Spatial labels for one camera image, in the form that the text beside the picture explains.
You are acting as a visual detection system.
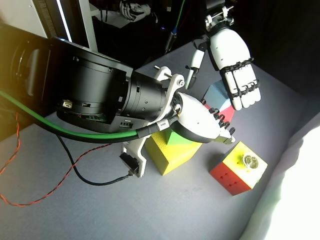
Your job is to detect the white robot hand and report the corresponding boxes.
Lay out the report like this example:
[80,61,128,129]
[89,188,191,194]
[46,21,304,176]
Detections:
[184,28,263,111]
[171,91,237,146]

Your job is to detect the green cube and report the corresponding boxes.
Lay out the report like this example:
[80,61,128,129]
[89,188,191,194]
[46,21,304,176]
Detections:
[163,128,195,146]

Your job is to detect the light blue foam cube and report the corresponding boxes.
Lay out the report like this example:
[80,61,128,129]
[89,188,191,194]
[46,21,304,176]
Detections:
[203,79,235,113]

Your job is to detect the large red foam cube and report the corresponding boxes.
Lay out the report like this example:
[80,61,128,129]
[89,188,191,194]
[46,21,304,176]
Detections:
[199,99,236,123]

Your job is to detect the large yellow foam cube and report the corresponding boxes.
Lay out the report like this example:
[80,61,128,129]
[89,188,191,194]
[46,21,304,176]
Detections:
[144,129,203,177]

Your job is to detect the small clear round trinket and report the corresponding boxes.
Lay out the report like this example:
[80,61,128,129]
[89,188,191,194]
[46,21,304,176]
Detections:
[236,152,261,173]

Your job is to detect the red yellow puzzle cube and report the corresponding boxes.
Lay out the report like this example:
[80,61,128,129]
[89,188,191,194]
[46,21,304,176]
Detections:
[209,141,268,197]

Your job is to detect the spare black white robot hand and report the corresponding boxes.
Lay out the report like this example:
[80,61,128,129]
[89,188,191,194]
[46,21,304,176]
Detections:
[119,0,152,23]

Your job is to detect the white paper sheet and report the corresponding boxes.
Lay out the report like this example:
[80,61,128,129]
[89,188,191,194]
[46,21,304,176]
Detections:
[91,9,132,29]

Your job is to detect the bright white sheet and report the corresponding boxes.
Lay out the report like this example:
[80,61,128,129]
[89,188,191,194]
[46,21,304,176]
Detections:
[238,119,320,240]

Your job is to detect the grey table cloth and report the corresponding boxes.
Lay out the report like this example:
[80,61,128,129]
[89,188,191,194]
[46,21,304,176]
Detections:
[0,41,320,240]

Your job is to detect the white light strip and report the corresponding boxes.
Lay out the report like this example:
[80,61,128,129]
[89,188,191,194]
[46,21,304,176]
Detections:
[55,0,74,42]

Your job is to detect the white cabinet panel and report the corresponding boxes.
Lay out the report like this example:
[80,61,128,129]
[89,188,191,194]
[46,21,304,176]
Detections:
[0,0,48,38]

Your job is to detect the black cable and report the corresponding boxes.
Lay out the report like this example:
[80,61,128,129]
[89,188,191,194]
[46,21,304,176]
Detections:
[56,134,133,187]

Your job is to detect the thick green cable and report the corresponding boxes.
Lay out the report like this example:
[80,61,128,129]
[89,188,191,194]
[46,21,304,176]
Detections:
[0,90,181,145]

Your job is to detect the white upright post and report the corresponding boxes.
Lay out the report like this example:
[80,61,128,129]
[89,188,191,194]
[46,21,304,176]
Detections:
[78,0,99,51]

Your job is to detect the red twisted wire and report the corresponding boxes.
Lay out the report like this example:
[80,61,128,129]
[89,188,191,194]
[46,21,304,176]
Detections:
[0,112,113,207]

